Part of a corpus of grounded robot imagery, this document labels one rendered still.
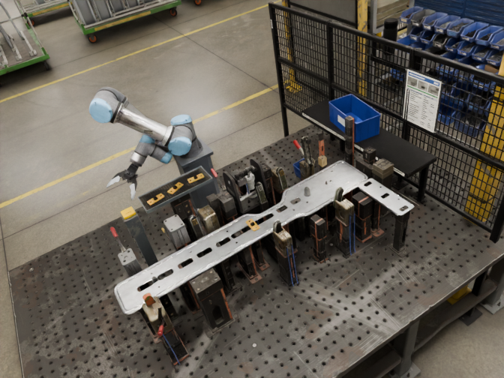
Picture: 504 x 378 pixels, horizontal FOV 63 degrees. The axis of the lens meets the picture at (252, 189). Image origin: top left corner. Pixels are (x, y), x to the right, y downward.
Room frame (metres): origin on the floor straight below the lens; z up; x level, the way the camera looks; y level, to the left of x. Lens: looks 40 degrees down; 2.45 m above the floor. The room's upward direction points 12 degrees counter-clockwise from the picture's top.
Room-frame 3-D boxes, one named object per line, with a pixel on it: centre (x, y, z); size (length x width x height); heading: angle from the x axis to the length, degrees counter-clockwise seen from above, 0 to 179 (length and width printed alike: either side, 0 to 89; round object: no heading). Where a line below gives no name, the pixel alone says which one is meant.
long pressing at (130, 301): (1.42, 0.05, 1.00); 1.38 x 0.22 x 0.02; 114
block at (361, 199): (1.49, -0.54, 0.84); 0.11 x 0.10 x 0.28; 24
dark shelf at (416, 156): (1.99, -0.70, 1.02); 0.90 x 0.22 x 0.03; 24
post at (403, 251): (1.35, -0.69, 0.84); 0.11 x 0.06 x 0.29; 24
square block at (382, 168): (1.62, -0.70, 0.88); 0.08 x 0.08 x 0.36; 24
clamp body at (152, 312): (1.03, 0.49, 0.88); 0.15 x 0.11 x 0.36; 24
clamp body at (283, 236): (1.30, -0.09, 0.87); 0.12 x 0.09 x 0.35; 24
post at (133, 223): (1.54, 0.62, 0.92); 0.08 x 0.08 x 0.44; 24
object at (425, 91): (1.77, -0.94, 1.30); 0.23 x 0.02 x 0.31; 24
